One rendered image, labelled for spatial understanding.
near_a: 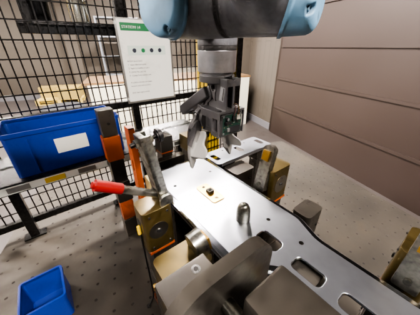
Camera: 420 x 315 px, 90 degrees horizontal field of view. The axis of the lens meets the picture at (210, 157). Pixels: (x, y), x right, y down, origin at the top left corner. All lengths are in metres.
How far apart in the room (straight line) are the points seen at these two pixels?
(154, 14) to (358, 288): 0.52
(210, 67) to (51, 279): 0.74
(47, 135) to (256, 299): 0.68
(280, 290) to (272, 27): 0.25
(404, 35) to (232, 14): 2.41
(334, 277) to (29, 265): 0.92
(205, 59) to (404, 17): 2.37
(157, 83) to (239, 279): 0.89
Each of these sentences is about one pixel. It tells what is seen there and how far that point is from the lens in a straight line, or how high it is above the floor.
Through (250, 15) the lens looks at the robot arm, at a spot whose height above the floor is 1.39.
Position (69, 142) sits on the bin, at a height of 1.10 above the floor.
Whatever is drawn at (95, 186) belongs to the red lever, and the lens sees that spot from 0.42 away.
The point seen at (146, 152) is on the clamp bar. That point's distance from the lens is 0.41.
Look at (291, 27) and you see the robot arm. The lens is 0.27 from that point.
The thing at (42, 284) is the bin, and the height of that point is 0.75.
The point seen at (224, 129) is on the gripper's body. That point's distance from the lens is 0.43.
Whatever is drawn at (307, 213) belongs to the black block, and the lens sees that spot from 0.60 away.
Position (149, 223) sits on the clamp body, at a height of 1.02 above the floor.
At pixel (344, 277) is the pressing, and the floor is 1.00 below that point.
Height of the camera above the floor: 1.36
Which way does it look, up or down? 28 degrees down
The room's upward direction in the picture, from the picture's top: straight up
